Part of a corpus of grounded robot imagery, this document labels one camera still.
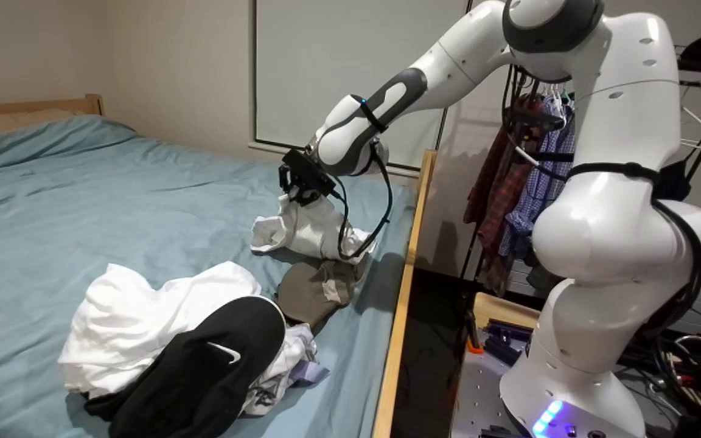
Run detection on white shorts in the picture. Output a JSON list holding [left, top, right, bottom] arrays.
[[247, 191, 374, 262]]

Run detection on small wooden stool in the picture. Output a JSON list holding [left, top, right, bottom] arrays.
[[470, 290, 542, 335]]

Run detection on bed with blue sheet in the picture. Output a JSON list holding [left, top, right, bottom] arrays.
[[0, 114, 419, 438]]

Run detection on black wrist loop cable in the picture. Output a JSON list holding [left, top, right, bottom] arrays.
[[329, 141, 396, 262]]

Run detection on wooden bed headboard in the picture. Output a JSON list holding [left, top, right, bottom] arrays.
[[0, 91, 104, 141]]

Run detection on blue hanging shirt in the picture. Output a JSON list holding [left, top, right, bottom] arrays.
[[504, 100, 576, 246]]

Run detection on black Nike garment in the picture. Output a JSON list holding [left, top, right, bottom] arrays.
[[81, 293, 287, 438]]

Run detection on wooden bed footboard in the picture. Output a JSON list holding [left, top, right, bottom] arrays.
[[369, 147, 438, 438]]

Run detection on red plaid hanging shirt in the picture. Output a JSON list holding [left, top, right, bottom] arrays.
[[461, 91, 553, 293]]

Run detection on dark blue tool box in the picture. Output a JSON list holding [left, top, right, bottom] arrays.
[[482, 319, 534, 361]]

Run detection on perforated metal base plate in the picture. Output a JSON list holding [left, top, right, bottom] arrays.
[[444, 347, 531, 438]]

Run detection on tangled floor wires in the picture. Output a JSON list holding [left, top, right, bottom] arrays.
[[632, 324, 701, 438]]

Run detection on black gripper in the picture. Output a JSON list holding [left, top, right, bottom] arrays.
[[287, 161, 337, 207]]

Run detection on black hanging garment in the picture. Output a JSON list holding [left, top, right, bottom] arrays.
[[656, 156, 693, 202]]

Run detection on khaki garment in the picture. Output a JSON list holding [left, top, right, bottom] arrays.
[[273, 257, 362, 327]]

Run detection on white t-shirt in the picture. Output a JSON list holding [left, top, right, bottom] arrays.
[[55, 257, 263, 399]]

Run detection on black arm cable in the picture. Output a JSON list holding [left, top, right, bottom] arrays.
[[510, 62, 701, 325]]

